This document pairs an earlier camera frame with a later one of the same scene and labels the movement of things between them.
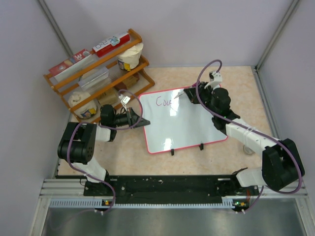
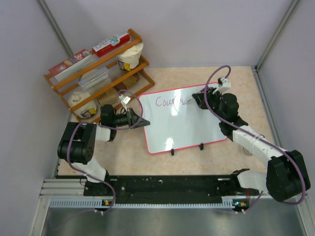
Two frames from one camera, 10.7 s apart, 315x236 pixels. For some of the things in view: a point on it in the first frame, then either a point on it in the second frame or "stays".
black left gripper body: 120,120 stays
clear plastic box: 90,78 stays
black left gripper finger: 133,117 stays
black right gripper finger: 191,93 to 200,99
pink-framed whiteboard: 172,122 stays
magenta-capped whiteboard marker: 180,93 to 186,99
